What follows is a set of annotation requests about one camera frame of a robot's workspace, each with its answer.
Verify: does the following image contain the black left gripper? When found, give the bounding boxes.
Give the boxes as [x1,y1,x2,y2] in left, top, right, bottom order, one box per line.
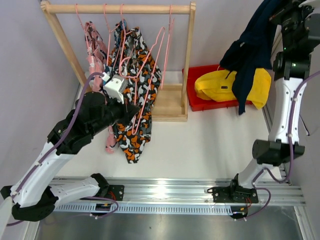
[89,91,140,137]

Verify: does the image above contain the pink hanger of camouflage shorts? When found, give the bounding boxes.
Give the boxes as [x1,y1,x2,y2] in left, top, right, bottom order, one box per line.
[118,3,147,135]

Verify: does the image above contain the orange grey camouflage shorts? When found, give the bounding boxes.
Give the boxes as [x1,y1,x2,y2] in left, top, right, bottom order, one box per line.
[113,27,161,164]

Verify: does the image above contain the navy blue shorts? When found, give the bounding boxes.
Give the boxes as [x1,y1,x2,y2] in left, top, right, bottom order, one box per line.
[219,0,281,115]

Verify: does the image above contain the pink hanger of blue shorts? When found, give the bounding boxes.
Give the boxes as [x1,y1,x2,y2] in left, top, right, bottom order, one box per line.
[102,3,121,68]

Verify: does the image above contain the yellow shorts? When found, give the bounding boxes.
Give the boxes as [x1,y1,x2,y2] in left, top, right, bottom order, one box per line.
[194,68,272,109]

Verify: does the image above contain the pink hanger of navy shorts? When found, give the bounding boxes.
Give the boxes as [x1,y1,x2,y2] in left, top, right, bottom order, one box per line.
[149,26,168,89]

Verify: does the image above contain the pink hanger of yellow shorts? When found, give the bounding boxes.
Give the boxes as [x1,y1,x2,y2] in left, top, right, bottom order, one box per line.
[162,4,175,79]

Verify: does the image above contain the blue orange patterned shorts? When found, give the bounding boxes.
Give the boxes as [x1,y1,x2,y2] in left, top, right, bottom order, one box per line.
[104,20,128,77]

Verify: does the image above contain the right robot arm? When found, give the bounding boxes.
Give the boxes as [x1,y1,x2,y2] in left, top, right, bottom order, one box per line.
[228,0,320,202]

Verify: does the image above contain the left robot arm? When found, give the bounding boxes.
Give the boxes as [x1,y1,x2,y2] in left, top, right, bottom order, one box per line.
[0,91,140,223]

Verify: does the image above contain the pink patterned shorts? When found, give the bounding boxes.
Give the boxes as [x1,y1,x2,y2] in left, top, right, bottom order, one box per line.
[84,21,117,154]

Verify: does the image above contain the wooden clothes rack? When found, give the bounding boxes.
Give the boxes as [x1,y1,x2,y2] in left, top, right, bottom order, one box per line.
[40,0,196,122]

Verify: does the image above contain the red plastic bin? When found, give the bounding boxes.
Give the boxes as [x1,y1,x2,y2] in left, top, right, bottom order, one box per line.
[186,64,256,112]

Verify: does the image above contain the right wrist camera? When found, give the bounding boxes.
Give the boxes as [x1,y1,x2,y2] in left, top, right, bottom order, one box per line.
[298,0,320,22]

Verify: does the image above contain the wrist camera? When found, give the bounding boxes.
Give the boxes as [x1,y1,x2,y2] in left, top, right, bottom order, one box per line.
[298,0,320,22]
[102,72,128,104]

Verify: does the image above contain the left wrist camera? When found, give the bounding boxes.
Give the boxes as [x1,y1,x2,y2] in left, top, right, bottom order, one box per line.
[102,72,128,104]

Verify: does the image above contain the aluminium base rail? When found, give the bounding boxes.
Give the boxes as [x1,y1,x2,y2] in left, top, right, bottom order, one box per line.
[25,178,315,240]

